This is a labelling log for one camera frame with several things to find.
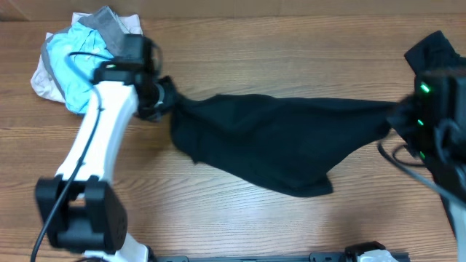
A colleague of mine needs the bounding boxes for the black t-shirt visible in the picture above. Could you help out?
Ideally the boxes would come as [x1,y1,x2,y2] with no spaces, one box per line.
[170,95,395,197]

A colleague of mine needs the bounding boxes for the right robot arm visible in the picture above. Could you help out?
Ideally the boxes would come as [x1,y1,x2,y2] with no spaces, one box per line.
[377,69,465,261]

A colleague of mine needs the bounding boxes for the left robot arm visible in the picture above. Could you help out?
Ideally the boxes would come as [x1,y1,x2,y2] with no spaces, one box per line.
[30,58,176,261]

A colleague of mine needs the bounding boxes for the black shirt with white logo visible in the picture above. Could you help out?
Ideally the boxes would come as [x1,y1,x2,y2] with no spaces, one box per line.
[404,31,465,75]

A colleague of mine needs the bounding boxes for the light blue folded shirt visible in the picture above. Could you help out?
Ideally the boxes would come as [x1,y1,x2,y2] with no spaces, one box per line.
[42,22,113,114]

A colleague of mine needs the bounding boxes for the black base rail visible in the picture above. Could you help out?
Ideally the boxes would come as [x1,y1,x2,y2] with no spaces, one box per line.
[149,251,411,262]

